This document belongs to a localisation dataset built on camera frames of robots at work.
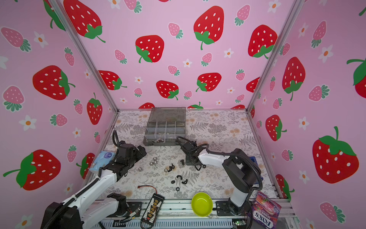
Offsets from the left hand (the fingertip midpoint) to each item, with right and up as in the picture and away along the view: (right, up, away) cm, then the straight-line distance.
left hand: (140, 151), depth 87 cm
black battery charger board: (+11, -28, -14) cm, 33 cm away
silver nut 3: (+6, -9, +4) cm, 12 cm away
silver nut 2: (+7, -7, +6) cm, 12 cm away
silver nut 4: (+9, -8, +4) cm, 13 cm away
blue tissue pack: (-24, -5, 0) cm, 24 cm away
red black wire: (+1, -20, -5) cm, 21 cm away
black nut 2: (+21, -18, -3) cm, 28 cm away
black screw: (+26, -7, +4) cm, 27 cm away
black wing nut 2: (+26, -16, -1) cm, 30 cm away
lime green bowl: (+37, -26, -12) cm, 47 cm away
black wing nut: (+28, -18, -3) cm, 33 cm away
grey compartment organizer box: (+12, +15, +19) cm, 27 cm away
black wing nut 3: (+20, -11, +2) cm, 22 cm away
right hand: (+31, -8, +5) cm, 32 cm away
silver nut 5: (+16, -13, +1) cm, 20 cm away
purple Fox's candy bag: (+69, -28, -15) cm, 77 cm away
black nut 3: (+40, -11, +4) cm, 42 cm away
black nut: (+24, -21, -6) cm, 32 cm away
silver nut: (-1, -12, +1) cm, 12 cm away
